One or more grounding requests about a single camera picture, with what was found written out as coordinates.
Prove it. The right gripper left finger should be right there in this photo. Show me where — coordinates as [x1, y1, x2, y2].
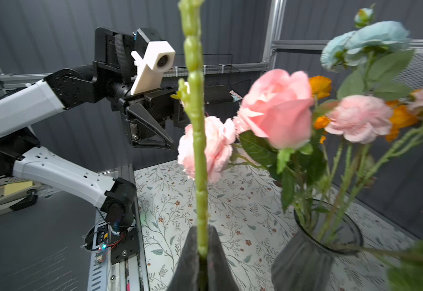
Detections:
[167, 226, 199, 291]

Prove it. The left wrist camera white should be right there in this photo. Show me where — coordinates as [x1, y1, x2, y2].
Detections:
[130, 28, 176, 95]

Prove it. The floral table mat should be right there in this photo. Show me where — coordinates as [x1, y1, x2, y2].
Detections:
[134, 156, 419, 291]

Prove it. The small pink flower spray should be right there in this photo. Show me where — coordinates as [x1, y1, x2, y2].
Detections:
[316, 89, 423, 244]

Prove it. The black wire wall basket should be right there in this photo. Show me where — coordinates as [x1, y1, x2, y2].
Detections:
[159, 53, 251, 107]

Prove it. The light blue flower stem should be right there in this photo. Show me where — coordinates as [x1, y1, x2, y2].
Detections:
[320, 6, 415, 101]

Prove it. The pale pink peony cluster stem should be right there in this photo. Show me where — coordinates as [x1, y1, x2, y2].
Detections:
[178, 116, 237, 183]

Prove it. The pink peony stem with bud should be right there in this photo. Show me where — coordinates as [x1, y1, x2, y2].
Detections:
[178, 1, 209, 260]

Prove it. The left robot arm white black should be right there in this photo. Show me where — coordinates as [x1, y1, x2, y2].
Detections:
[0, 27, 178, 232]

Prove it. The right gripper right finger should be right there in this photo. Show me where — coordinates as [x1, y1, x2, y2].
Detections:
[207, 225, 239, 291]

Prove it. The dark glass ribbed vase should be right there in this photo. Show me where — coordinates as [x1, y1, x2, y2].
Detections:
[271, 200, 364, 291]

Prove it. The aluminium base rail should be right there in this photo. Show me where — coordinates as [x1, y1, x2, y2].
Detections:
[84, 165, 150, 291]

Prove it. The red gerbera flower stem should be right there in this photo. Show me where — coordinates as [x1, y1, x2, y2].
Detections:
[330, 240, 423, 291]

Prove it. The orange flower stem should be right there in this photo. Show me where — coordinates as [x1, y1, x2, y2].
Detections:
[310, 76, 419, 143]

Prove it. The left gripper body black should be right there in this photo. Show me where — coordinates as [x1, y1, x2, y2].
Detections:
[107, 85, 186, 149]

